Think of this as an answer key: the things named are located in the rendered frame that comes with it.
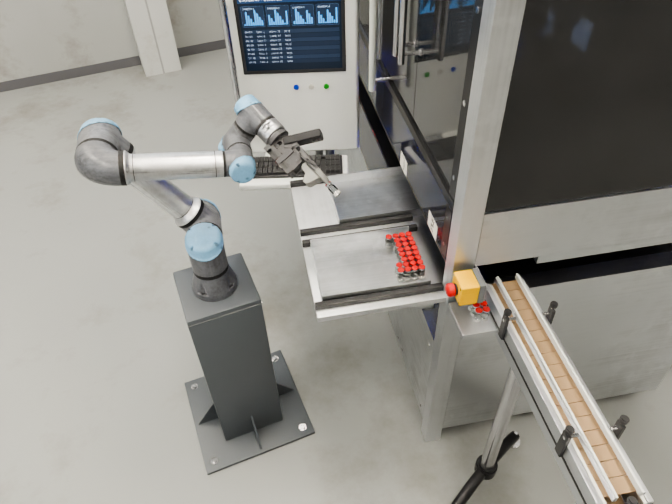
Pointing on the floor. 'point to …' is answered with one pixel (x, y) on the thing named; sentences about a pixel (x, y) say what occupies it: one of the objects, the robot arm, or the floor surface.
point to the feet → (485, 470)
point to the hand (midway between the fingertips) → (327, 180)
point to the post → (473, 185)
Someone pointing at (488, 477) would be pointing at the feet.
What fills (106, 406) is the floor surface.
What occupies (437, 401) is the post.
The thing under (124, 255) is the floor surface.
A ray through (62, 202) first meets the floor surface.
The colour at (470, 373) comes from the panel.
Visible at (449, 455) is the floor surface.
